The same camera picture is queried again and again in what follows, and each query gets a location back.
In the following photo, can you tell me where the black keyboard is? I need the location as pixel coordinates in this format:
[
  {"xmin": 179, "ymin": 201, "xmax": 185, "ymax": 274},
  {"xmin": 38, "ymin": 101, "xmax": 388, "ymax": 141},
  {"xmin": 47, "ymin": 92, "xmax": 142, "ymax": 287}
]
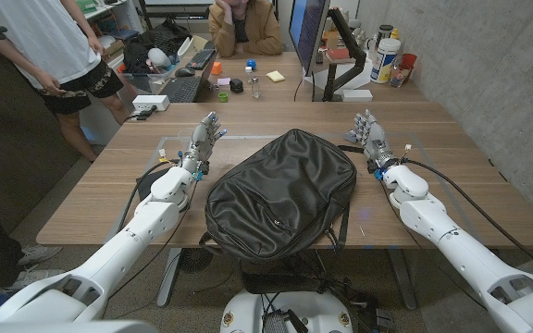
[
  {"xmin": 167, "ymin": 76, "xmax": 203, "ymax": 104},
  {"xmin": 185, "ymin": 47, "xmax": 217, "ymax": 71}
]

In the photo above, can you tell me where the black floor fan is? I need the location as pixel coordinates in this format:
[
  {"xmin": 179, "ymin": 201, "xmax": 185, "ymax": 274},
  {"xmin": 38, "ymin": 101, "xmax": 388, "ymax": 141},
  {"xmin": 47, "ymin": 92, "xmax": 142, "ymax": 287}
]
[{"xmin": 178, "ymin": 248, "xmax": 216, "ymax": 275}]

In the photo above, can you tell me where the grey table leg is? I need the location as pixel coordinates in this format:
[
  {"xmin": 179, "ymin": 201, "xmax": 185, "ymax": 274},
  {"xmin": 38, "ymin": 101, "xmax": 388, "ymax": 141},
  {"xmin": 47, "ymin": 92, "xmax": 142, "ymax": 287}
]
[
  {"xmin": 386, "ymin": 248, "xmax": 419, "ymax": 311},
  {"xmin": 156, "ymin": 248, "xmax": 183, "ymax": 309}
]

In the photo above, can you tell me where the white robot body edge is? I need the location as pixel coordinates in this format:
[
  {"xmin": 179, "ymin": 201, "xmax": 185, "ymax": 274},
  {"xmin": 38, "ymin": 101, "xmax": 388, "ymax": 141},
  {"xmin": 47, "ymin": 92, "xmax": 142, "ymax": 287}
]
[{"xmin": 0, "ymin": 319, "xmax": 159, "ymax": 333}]

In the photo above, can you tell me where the black computer monitor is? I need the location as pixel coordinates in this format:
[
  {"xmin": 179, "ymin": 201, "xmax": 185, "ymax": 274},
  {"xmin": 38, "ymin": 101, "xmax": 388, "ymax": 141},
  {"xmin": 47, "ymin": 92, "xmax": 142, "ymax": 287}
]
[{"xmin": 288, "ymin": 0, "xmax": 331, "ymax": 78}]

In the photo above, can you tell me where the black leather backpack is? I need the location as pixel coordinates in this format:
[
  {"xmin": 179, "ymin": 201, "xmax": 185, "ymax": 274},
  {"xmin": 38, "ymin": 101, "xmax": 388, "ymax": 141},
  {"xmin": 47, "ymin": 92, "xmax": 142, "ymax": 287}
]
[{"xmin": 199, "ymin": 128, "xmax": 358, "ymax": 265}]

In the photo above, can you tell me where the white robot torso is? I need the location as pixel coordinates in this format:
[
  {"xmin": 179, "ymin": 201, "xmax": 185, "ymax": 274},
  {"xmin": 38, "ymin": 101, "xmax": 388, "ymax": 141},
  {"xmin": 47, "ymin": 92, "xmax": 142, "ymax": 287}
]
[{"xmin": 219, "ymin": 290, "xmax": 354, "ymax": 333}]

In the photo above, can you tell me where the standing person in white shirt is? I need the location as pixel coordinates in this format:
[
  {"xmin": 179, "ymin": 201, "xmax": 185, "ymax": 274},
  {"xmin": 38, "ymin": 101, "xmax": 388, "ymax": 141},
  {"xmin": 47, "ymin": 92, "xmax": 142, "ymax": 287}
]
[{"xmin": 0, "ymin": 0, "xmax": 131, "ymax": 163}]

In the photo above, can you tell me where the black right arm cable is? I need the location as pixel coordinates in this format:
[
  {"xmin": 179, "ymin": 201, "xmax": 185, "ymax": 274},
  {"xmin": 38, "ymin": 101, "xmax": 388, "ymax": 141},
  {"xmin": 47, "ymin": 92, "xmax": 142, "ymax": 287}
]
[{"xmin": 402, "ymin": 156, "xmax": 533, "ymax": 281}]

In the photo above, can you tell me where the clear plastic bin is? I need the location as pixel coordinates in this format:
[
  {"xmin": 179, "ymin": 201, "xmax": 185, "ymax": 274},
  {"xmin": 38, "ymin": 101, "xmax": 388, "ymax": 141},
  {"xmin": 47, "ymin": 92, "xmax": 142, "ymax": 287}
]
[{"xmin": 120, "ymin": 64, "xmax": 180, "ymax": 96}]

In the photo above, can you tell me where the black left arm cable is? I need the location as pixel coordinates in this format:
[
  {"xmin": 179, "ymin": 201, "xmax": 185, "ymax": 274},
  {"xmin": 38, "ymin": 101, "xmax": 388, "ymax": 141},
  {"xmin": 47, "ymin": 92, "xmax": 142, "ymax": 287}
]
[{"xmin": 116, "ymin": 158, "xmax": 182, "ymax": 235}]

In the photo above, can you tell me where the white wipes canister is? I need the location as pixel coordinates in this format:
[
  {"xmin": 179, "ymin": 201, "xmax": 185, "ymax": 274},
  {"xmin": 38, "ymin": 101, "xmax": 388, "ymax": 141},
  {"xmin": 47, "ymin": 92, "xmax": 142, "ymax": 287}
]
[{"xmin": 369, "ymin": 37, "xmax": 403, "ymax": 85}]

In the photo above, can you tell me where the seated person in tan jacket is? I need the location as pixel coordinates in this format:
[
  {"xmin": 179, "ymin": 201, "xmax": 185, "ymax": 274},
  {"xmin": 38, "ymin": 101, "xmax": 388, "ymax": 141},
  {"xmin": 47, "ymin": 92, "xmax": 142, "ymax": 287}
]
[{"xmin": 207, "ymin": 0, "xmax": 284, "ymax": 59}]

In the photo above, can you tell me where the flat white box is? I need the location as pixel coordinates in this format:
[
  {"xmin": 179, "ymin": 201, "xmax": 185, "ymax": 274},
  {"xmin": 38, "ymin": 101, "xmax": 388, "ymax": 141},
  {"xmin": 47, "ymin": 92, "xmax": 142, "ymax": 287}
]
[{"xmin": 340, "ymin": 88, "xmax": 374, "ymax": 103}]

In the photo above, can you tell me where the white power strip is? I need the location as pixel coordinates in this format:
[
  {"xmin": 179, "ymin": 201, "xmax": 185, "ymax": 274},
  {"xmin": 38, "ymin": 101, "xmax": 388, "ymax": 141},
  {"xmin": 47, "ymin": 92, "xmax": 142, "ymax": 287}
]
[{"xmin": 130, "ymin": 94, "xmax": 171, "ymax": 113}]

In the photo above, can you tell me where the grey plush toy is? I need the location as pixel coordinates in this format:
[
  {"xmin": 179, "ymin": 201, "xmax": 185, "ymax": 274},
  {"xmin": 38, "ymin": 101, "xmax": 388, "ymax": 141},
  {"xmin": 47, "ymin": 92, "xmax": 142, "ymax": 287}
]
[{"xmin": 147, "ymin": 47, "xmax": 172, "ymax": 69}]

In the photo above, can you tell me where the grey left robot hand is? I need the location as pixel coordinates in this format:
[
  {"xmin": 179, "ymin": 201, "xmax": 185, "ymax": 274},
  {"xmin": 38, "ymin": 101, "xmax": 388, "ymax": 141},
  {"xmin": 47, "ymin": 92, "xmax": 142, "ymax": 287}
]
[{"xmin": 179, "ymin": 110, "xmax": 229, "ymax": 180}]

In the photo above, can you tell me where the black mesh bag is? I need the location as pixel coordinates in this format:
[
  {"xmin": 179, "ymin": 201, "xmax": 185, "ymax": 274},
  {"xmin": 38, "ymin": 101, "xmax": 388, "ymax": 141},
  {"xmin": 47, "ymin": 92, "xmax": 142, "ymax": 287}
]
[{"xmin": 122, "ymin": 18, "xmax": 193, "ymax": 75}]

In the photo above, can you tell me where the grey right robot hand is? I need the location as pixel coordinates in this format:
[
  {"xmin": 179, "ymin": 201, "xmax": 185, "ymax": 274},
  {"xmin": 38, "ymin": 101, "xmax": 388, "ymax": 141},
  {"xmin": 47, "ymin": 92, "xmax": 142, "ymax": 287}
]
[{"xmin": 352, "ymin": 108, "xmax": 401, "ymax": 176}]

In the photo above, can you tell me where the white shelf unit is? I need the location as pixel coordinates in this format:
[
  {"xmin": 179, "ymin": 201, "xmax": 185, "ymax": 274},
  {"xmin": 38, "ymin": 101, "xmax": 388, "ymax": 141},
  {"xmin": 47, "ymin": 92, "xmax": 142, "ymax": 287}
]
[{"xmin": 74, "ymin": 0, "xmax": 145, "ymax": 70}]

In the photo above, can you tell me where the red book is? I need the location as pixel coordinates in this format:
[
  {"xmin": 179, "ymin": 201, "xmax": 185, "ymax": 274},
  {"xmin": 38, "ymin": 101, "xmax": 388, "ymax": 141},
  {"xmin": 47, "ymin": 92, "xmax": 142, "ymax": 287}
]
[{"xmin": 325, "ymin": 47, "xmax": 352, "ymax": 62}]

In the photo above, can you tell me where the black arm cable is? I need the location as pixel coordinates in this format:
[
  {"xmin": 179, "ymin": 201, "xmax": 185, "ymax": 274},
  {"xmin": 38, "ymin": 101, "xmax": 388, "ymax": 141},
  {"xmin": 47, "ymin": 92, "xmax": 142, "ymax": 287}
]
[
  {"xmin": 402, "ymin": 156, "xmax": 533, "ymax": 281},
  {"xmin": 116, "ymin": 158, "xmax": 182, "ymax": 235}
]

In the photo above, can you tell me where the white sneaker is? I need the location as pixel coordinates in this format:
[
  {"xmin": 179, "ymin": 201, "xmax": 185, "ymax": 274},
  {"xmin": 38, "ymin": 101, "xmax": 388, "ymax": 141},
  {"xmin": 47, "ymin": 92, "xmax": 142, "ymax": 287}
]
[
  {"xmin": 5, "ymin": 266, "xmax": 67, "ymax": 291},
  {"xmin": 16, "ymin": 244, "xmax": 64, "ymax": 267}
]

